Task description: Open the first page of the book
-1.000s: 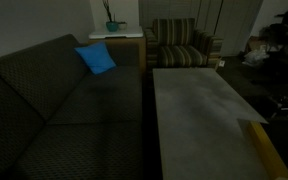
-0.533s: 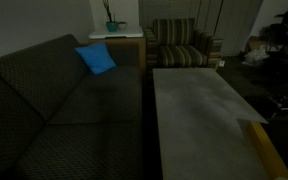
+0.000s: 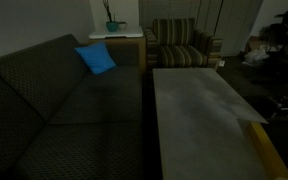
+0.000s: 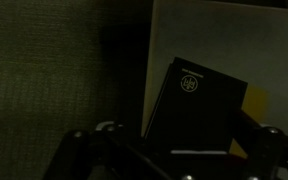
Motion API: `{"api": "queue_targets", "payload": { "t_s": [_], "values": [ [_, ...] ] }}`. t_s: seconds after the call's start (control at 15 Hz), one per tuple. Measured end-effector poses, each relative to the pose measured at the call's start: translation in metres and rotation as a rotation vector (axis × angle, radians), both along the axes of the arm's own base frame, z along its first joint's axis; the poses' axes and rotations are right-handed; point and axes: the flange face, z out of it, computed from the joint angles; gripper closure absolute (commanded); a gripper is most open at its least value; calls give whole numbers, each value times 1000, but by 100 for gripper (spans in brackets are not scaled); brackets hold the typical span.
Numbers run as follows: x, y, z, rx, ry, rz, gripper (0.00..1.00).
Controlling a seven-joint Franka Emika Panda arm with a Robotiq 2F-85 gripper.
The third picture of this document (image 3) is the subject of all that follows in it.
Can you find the small white pot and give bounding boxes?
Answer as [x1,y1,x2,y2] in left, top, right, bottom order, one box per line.
[117,21,128,31]

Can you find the striped armchair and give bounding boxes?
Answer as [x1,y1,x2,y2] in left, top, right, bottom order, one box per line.
[144,17,224,70]

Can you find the dark grey fabric sofa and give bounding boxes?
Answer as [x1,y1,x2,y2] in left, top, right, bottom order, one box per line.
[0,33,148,180]

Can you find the grey coffee table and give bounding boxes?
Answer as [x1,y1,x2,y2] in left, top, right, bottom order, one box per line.
[152,67,288,180]

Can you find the window blinds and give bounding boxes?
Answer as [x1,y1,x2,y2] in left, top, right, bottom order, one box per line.
[138,0,202,29]

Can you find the bright blue throw pillow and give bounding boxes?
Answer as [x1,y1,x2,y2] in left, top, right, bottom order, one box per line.
[74,41,117,76]

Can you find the wooden side table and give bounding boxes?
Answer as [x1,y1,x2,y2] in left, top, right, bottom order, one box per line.
[88,35,147,73]

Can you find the black and white floor item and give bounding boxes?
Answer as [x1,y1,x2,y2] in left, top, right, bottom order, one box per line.
[267,94,288,118]

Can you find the teal pot with plant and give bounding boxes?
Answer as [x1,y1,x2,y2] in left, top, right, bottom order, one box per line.
[101,0,120,33]

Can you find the white closet doors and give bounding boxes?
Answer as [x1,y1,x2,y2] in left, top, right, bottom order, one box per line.
[197,0,264,58]

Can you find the white plastic bag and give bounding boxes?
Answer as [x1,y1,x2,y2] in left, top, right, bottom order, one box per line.
[242,44,271,68]

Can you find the cardboard box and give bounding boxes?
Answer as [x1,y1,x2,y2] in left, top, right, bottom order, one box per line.
[247,35,268,53]

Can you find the yellow wooden block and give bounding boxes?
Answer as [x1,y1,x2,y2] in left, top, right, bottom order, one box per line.
[248,120,288,180]

